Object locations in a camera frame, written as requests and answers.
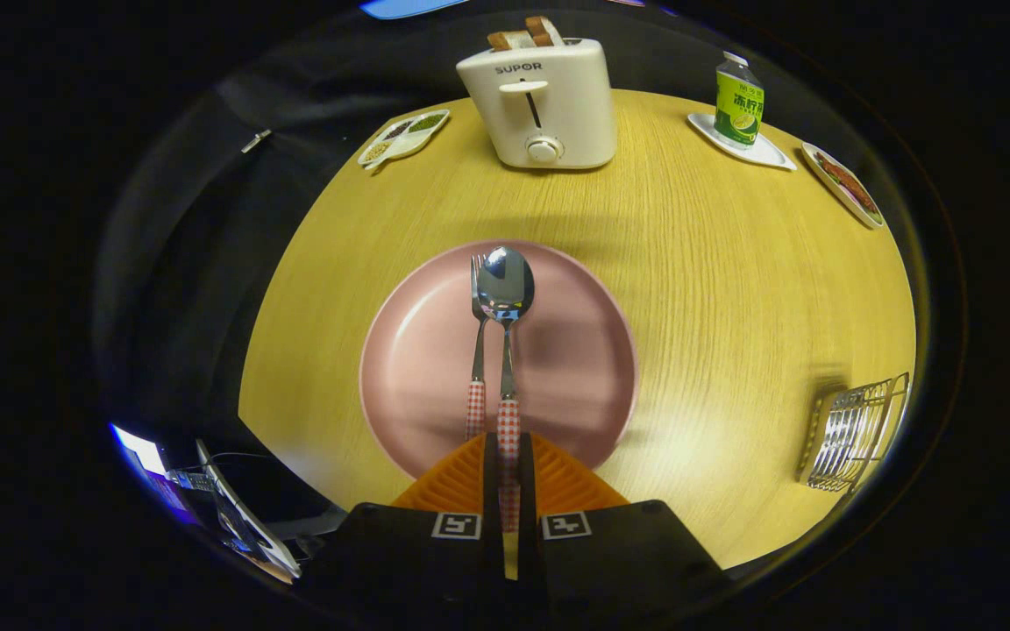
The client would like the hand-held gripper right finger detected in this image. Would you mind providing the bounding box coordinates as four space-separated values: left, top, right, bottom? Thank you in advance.
517 431 730 619

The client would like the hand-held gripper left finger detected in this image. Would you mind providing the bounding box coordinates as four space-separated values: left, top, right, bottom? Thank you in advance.
299 431 507 619

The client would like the red checkered handle fork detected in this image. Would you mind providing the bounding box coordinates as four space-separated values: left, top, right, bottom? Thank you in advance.
468 254 490 442

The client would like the red checkered handle spoon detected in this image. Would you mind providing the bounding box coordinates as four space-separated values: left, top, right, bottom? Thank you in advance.
476 246 536 533

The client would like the pink plate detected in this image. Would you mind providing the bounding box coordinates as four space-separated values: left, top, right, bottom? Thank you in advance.
359 239 639 481

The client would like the lit computer monitor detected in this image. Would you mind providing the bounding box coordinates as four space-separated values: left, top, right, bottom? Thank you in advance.
110 423 199 527

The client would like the white divided condiment tray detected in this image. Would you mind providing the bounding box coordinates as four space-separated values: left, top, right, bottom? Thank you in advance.
358 109 452 173

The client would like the white food plate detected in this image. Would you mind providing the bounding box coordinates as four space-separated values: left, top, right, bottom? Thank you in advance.
801 141 886 230

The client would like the white square coaster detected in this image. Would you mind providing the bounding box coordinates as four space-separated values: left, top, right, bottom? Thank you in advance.
687 112 797 172

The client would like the brown meat piece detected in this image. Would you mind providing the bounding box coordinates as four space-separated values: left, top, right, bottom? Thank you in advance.
821 156 876 214

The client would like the white toaster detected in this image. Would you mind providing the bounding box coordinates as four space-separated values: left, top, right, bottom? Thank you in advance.
456 38 618 170

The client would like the green label drink bottle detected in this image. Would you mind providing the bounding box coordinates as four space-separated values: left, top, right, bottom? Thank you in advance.
715 51 765 148

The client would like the metal wire cutlery basket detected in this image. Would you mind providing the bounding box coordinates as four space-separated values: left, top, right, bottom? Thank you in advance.
796 372 911 492

